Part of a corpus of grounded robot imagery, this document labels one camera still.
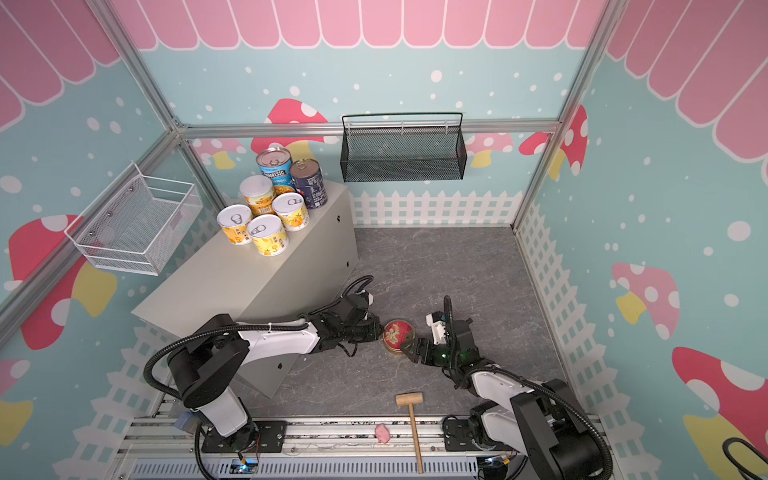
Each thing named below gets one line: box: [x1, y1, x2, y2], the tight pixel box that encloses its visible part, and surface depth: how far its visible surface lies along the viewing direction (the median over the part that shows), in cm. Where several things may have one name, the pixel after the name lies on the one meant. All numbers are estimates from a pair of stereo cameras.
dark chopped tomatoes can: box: [290, 158, 328, 209], surface depth 74 cm
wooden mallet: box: [395, 393, 424, 475], surface depth 80 cm
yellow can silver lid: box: [216, 204, 252, 245], surface depth 69 cm
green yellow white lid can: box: [239, 174, 275, 216], surface depth 72 cm
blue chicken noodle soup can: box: [256, 147, 295, 195], surface depth 74 cm
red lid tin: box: [383, 318, 416, 352], surface depth 90 cm
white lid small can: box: [272, 192, 310, 232], surface depth 72 cm
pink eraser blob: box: [374, 423, 391, 444], surface depth 76 cm
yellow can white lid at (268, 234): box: [247, 214, 289, 257], surface depth 67 cm
